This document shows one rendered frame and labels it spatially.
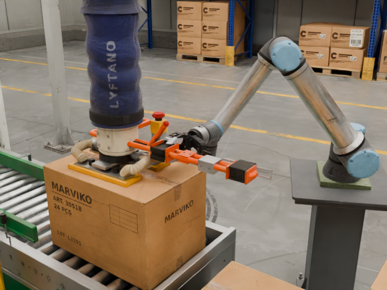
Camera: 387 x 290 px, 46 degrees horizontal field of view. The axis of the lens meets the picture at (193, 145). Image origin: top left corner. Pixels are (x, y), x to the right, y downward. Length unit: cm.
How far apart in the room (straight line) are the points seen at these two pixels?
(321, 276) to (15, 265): 154
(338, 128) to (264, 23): 854
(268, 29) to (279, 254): 785
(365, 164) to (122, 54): 115
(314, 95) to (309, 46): 699
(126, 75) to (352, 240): 142
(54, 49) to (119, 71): 301
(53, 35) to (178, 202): 318
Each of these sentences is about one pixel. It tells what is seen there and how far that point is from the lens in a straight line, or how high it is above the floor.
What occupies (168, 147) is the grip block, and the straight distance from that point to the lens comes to 176.
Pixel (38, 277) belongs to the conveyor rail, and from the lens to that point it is 216.
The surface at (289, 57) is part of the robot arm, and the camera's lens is 190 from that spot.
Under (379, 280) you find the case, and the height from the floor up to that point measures 94.
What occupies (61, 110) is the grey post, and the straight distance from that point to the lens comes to 490.
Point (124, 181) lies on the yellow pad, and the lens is 182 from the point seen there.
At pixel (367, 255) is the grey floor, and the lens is 329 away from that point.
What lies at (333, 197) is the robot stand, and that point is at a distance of 226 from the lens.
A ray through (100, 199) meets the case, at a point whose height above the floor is 89.
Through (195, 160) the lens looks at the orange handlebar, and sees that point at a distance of 169.
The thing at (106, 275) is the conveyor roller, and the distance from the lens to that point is 203.
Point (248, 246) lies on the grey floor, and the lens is 319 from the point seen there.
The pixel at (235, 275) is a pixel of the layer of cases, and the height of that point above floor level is 54.
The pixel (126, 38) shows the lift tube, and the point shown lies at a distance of 178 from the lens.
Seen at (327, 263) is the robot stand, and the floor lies 31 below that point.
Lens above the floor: 173
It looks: 20 degrees down
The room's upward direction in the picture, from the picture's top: straight up
